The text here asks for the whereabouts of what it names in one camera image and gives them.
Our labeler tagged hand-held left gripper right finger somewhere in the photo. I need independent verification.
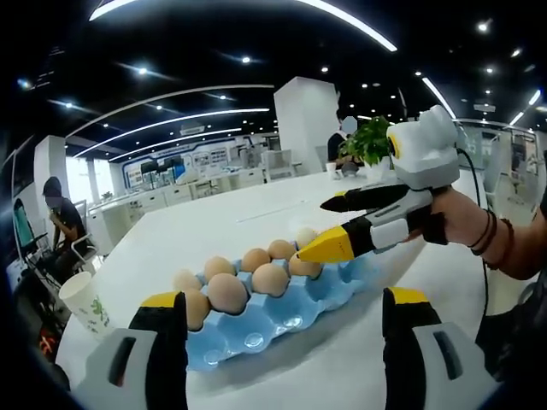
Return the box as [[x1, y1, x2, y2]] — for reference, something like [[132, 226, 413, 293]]
[[382, 286, 499, 410]]

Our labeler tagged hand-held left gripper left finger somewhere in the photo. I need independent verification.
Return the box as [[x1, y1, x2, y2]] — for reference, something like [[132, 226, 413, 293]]
[[72, 290, 189, 410]]

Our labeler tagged brown chicken egg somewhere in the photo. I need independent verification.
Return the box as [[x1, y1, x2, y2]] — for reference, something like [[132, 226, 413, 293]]
[[207, 272, 249, 313], [251, 262, 290, 298], [173, 268, 203, 293], [185, 289, 211, 332], [297, 226, 320, 249], [268, 238, 297, 261], [241, 248, 272, 274], [203, 255, 237, 281], [288, 255, 322, 280]]

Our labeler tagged blue egg tray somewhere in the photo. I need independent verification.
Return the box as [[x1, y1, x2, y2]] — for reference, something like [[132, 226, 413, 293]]
[[185, 241, 381, 372]]

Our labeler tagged person's right hand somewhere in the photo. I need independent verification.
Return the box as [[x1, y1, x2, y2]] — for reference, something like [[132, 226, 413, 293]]
[[403, 187, 488, 249]]

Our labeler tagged green potted plant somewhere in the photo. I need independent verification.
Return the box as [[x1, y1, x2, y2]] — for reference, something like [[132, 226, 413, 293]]
[[338, 114, 397, 170]]

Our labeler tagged white mesh office chair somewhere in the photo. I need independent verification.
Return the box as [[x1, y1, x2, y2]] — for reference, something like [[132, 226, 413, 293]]
[[262, 149, 303, 183]]

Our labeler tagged white paper cup green print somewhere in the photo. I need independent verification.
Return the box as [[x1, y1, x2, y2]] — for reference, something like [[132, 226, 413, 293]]
[[58, 271, 112, 338]]

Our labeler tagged white square pillar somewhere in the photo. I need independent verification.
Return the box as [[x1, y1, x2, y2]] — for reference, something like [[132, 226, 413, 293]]
[[33, 135, 68, 194], [273, 76, 341, 181]]

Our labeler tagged person's dark clothing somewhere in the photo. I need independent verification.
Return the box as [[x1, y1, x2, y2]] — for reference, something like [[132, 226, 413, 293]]
[[473, 277, 547, 381]]

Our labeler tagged black equipment cart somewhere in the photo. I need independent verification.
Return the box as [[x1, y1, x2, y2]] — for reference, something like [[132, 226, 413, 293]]
[[16, 264, 69, 364]]

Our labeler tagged white table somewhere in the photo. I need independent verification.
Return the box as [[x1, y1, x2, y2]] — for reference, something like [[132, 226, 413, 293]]
[[55, 170, 492, 410]]

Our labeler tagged white cabinet row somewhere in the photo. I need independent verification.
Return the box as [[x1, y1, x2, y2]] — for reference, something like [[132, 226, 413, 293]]
[[87, 166, 270, 253]]

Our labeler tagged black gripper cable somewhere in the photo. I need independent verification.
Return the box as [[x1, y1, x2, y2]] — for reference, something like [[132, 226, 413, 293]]
[[455, 147, 493, 325]]

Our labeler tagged blue framed display wall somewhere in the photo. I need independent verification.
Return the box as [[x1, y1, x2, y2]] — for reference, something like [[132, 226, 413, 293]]
[[121, 138, 249, 190]]

